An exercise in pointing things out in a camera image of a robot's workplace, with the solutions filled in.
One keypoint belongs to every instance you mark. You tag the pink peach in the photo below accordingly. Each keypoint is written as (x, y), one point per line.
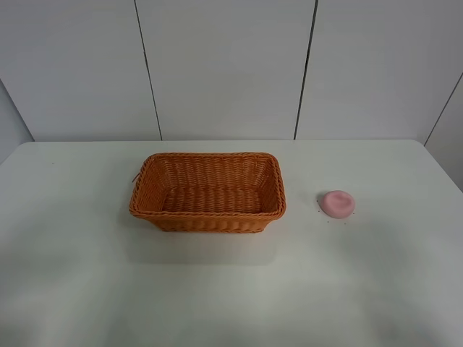
(337, 204)

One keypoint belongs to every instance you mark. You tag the orange woven wicker basket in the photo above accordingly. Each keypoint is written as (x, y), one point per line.
(238, 193)

